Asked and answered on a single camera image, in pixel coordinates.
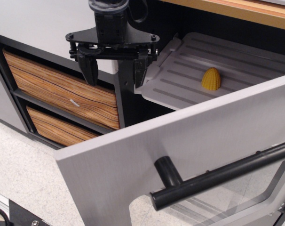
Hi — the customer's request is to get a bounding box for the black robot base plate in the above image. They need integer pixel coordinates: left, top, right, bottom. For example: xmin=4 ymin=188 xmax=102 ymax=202
xmin=8 ymin=200 xmax=50 ymax=226

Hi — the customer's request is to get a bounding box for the grey oven door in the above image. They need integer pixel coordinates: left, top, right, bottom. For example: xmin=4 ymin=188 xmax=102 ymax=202
xmin=55 ymin=76 xmax=285 ymax=226

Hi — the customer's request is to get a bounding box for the black shelf frame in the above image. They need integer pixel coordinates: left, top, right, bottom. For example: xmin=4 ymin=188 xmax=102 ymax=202
xmin=0 ymin=36 xmax=125 ymax=149

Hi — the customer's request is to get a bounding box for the grey oven tray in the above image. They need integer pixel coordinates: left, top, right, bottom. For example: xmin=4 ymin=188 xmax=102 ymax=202
xmin=135 ymin=32 xmax=285 ymax=110

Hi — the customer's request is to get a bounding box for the wooden countertop edge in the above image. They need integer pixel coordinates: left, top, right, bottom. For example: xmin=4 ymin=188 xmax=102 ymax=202
xmin=168 ymin=0 xmax=285 ymax=30

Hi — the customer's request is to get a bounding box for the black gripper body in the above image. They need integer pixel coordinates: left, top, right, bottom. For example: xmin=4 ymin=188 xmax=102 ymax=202
xmin=65 ymin=7 xmax=160 ymax=64

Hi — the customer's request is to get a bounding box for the black cable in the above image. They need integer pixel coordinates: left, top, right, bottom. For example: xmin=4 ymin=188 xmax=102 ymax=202
xmin=0 ymin=205 xmax=10 ymax=226

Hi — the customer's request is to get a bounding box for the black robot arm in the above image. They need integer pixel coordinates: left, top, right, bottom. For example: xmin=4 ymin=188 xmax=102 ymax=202
xmin=65 ymin=0 xmax=159 ymax=88

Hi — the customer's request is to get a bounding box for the wooden drawer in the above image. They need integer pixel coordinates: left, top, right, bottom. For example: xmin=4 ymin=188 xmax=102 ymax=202
xmin=3 ymin=49 xmax=120 ymax=130
xmin=26 ymin=106 xmax=99 ymax=146

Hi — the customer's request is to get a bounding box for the yellow toy corn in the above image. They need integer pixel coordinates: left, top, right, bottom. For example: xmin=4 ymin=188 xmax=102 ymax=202
xmin=201 ymin=67 xmax=221 ymax=91

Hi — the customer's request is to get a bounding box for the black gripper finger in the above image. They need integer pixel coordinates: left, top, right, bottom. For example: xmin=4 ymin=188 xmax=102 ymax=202
xmin=134 ymin=57 xmax=148 ymax=89
xmin=77 ymin=54 xmax=98 ymax=86

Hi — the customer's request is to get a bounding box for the upper wooden drawer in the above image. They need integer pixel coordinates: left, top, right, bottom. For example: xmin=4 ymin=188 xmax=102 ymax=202
xmin=3 ymin=49 xmax=120 ymax=130

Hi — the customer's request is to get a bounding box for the lower wooden drawer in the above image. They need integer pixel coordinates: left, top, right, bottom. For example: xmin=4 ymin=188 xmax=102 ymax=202
xmin=26 ymin=106 xmax=99 ymax=146

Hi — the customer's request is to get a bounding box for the black oven door handle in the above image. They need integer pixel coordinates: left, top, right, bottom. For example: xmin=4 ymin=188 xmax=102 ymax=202
xmin=150 ymin=142 xmax=285 ymax=211

